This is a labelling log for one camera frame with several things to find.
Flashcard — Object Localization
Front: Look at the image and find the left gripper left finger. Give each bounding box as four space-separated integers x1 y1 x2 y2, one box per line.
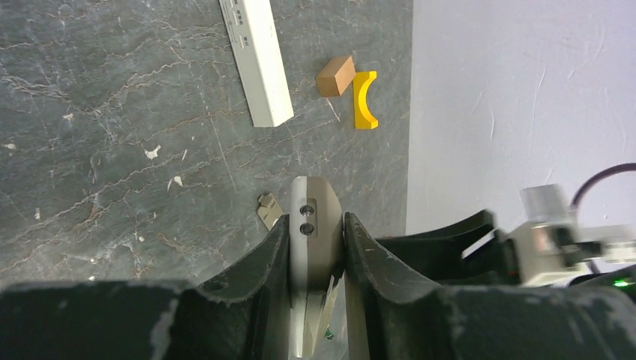
1 215 290 359

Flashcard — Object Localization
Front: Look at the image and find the white black remote control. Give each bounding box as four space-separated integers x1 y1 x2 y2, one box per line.
219 0 294 128

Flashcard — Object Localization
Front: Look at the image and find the white remote with buttons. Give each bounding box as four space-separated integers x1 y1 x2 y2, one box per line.
288 176 344 359

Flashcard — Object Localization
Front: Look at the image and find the brown wooden block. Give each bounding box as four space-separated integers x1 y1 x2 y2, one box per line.
316 55 356 98

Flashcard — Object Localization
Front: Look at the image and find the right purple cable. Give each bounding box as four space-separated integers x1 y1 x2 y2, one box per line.
570 163 636 210

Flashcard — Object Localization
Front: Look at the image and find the beige remote battery cover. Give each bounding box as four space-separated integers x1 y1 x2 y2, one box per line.
256 193 284 230

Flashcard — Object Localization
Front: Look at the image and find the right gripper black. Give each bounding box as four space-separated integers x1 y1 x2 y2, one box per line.
376 210 521 286

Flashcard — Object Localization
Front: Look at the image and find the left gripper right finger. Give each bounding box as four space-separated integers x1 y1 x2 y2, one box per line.
343 213 635 359

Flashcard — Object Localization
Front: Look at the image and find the yellow curved block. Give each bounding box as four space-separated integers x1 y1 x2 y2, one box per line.
352 70 379 130

